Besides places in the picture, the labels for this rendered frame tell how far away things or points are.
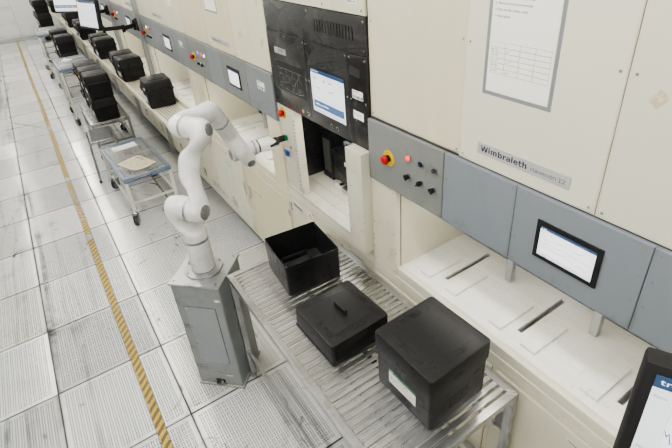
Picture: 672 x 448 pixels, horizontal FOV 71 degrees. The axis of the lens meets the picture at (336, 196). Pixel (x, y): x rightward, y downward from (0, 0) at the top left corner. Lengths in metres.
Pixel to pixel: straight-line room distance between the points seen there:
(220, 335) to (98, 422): 0.85
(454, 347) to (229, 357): 1.45
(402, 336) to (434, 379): 0.20
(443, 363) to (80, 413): 2.20
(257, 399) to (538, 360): 1.60
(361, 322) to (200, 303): 0.93
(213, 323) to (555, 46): 2.04
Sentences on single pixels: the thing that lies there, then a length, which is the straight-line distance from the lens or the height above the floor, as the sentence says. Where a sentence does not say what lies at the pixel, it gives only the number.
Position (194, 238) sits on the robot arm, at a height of 0.99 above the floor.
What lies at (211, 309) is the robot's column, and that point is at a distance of 2.56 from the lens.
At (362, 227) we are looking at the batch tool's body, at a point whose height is 1.02.
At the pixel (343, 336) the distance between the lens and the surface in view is 1.95.
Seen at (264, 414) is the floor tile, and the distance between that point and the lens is 2.84.
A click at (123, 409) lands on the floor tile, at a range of 3.14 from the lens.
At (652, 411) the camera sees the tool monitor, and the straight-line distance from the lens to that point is 0.83.
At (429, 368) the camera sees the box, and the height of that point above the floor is 1.01.
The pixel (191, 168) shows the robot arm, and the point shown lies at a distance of 2.30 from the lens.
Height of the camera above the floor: 2.29
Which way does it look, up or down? 31 degrees down
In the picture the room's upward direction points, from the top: 5 degrees counter-clockwise
